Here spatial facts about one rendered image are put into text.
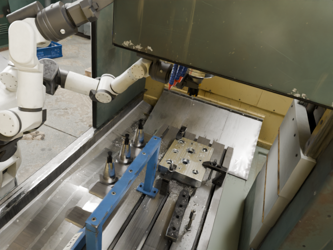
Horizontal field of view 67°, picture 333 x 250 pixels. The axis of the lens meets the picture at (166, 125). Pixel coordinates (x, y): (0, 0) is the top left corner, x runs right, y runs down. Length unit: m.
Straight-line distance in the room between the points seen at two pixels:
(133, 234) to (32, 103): 0.65
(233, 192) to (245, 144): 0.44
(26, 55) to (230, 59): 0.54
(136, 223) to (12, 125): 0.63
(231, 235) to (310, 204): 0.81
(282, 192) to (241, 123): 1.25
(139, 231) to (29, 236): 0.53
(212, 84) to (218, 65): 1.47
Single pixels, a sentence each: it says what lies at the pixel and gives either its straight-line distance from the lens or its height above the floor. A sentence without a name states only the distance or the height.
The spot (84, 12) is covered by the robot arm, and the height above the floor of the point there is 1.71.
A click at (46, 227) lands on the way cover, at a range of 1.38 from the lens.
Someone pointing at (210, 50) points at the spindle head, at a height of 1.68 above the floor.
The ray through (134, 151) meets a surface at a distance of 0.99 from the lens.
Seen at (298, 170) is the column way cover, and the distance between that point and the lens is 0.91.
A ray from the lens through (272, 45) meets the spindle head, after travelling 0.65.
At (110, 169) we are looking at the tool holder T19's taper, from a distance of 0.84.
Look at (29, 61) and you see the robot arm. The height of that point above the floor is 1.57.
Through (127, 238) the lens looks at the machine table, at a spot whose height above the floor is 0.90.
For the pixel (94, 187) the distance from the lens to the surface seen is 0.86.
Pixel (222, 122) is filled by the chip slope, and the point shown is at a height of 0.80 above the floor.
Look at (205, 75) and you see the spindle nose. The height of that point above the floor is 1.51.
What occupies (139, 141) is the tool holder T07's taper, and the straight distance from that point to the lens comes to 1.00.
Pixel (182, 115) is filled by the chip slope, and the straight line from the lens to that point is 2.12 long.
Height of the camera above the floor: 1.86
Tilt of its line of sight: 34 degrees down
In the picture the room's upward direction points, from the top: 11 degrees clockwise
